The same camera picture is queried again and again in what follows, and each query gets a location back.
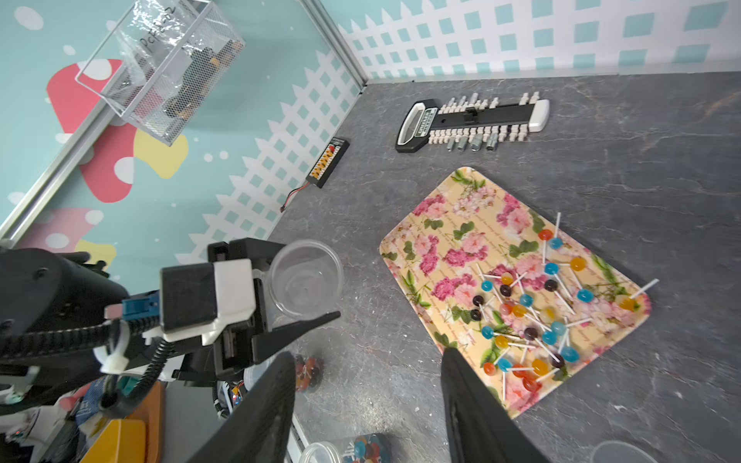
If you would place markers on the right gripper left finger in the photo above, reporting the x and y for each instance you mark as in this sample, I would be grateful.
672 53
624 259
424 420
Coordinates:
258 430

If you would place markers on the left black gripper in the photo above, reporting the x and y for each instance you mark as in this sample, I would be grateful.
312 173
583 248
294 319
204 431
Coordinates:
242 339

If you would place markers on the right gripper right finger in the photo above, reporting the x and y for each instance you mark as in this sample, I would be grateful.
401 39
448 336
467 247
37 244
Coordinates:
478 427

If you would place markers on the clear candy jar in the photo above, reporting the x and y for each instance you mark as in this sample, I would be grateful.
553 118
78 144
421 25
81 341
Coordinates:
305 279
308 373
373 448

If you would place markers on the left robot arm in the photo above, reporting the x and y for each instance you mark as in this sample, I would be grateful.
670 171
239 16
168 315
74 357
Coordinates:
65 323

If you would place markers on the orange tray outside cell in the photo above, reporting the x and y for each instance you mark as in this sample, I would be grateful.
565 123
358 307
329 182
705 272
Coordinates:
151 411

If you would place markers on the pile of lollipops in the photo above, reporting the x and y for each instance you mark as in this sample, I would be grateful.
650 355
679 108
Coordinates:
554 308

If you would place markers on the floral rectangular tray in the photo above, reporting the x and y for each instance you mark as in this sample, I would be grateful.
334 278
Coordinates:
439 251

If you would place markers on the yellow plastic bin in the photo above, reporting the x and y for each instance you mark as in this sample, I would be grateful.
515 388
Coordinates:
122 441

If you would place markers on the black parallel charging board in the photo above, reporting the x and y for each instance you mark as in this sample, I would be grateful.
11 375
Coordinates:
328 161

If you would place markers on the clear plastic zip bag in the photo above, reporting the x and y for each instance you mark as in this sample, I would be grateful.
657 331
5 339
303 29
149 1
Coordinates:
148 33

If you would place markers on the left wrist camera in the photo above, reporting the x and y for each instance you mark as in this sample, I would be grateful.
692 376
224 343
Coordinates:
196 301

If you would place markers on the white wire basket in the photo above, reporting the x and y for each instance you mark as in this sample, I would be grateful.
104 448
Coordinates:
143 106

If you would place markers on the black socket holder rail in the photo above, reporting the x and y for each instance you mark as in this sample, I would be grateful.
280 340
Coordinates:
471 123

